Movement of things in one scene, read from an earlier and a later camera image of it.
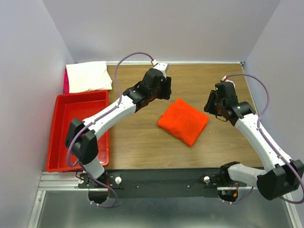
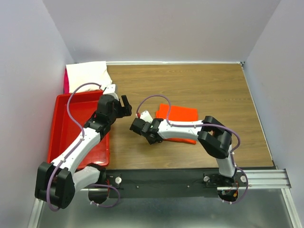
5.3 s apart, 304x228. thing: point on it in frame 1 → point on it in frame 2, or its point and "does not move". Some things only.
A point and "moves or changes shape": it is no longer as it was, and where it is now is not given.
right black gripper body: (211, 102) → (137, 126)
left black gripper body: (165, 88) → (121, 108)
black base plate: (158, 183) does not move
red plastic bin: (67, 108) does not move
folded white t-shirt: (88, 76) does not move
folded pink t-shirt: (66, 89) does not move
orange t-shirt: (185, 120) moves or changes shape
